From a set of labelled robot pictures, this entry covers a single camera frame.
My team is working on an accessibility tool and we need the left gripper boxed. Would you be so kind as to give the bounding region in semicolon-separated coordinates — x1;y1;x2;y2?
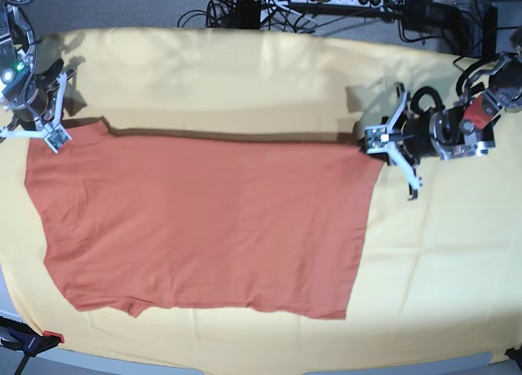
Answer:
386;82;445;201

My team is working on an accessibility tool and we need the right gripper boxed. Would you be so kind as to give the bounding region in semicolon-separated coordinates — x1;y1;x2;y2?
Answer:
1;59;77;142

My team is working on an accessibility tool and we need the orange-red T-shirt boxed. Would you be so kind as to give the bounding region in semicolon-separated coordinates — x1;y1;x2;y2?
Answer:
24;121;383;320

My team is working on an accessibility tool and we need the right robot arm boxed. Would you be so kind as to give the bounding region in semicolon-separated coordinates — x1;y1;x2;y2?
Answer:
1;0;76;152

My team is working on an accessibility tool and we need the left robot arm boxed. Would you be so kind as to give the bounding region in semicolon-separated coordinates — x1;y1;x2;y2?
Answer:
381;28;521;200

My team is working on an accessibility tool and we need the black power adapter box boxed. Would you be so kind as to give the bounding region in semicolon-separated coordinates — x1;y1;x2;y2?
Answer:
401;0;462;30

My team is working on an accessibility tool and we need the black tower case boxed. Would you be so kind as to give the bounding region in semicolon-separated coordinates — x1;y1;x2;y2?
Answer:
481;6;498;60

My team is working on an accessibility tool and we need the blue clamp with red tip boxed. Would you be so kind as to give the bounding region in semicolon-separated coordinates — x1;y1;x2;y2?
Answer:
1;316;64;375

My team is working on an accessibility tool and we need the black clamp right corner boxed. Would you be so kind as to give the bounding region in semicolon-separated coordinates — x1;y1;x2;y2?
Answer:
505;347;522;371

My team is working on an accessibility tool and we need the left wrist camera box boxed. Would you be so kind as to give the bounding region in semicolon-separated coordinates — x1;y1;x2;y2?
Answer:
364;125;389;155

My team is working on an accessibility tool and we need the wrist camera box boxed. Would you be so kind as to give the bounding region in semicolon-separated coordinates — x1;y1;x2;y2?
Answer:
44;125;72;153
364;125;389;155

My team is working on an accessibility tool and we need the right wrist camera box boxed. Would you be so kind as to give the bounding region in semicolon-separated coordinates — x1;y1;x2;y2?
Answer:
44;125;72;153

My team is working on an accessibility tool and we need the black central post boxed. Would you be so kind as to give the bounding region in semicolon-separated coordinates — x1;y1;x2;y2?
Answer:
232;0;262;30

